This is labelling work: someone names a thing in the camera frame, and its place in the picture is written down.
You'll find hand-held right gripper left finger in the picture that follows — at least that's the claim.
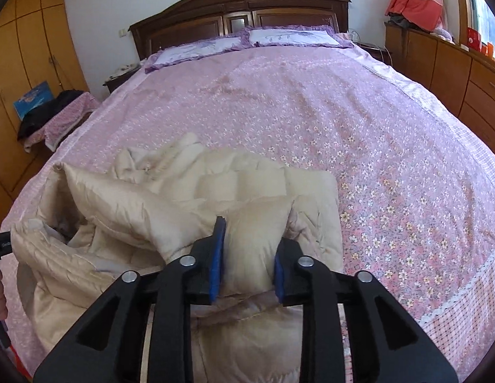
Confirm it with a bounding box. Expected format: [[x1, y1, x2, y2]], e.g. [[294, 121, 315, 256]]
[[33, 215, 228, 383]]

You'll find pink floral bedspread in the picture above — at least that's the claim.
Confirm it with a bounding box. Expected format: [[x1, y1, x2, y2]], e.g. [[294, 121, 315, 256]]
[[0, 42, 495, 383]]

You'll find wooden wardrobe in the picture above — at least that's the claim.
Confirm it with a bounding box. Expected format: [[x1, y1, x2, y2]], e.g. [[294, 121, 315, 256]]
[[0, 0, 88, 216]]

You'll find wooden dresser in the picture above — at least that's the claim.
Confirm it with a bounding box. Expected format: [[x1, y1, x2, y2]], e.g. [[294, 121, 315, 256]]
[[385, 22, 495, 148]]

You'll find white cable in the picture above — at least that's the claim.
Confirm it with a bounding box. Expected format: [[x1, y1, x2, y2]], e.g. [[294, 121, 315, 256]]
[[347, 29, 392, 62]]

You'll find purple frilled white pillow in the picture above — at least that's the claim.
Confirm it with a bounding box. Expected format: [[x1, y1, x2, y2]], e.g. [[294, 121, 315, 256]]
[[145, 36, 252, 73], [241, 25, 354, 49]]

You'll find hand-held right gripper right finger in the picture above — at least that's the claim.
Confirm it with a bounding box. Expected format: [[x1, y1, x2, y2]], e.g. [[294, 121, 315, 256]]
[[273, 237, 459, 383]]

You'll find clutter on nightstand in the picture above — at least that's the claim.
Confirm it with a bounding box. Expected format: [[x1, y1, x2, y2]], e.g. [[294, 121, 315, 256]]
[[109, 63, 140, 78]]

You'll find red and cream curtain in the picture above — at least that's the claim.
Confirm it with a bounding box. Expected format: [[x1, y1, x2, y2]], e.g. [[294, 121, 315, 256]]
[[385, 0, 445, 33]]

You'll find beige down jacket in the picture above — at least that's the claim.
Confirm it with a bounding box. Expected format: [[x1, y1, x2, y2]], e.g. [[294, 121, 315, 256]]
[[10, 131, 346, 383]]

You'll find dark wooden nightstand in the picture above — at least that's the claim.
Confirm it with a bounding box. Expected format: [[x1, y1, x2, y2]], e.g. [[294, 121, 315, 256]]
[[103, 64, 142, 94]]

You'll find blue box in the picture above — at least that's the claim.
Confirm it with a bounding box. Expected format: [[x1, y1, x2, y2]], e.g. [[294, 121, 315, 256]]
[[13, 81, 54, 120]]

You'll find window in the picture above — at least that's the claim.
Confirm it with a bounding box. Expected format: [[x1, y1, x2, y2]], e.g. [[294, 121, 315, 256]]
[[461, 0, 495, 64]]

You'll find black cloth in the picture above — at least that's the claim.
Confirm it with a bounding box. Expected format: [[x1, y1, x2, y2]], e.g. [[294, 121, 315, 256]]
[[17, 90, 86, 140]]

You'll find dark wooden headboard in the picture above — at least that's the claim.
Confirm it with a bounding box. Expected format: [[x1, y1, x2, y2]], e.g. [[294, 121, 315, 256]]
[[128, 0, 352, 60]]

